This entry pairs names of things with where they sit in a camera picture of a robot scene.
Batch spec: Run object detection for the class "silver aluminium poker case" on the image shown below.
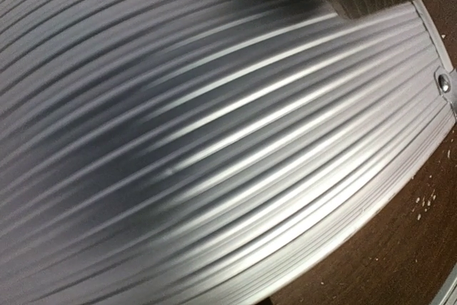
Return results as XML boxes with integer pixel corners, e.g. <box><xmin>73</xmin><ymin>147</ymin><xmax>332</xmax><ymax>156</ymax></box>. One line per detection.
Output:
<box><xmin>1</xmin><ymin>0</ymin><xmax>456</xmax><ymax>304</ymax></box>

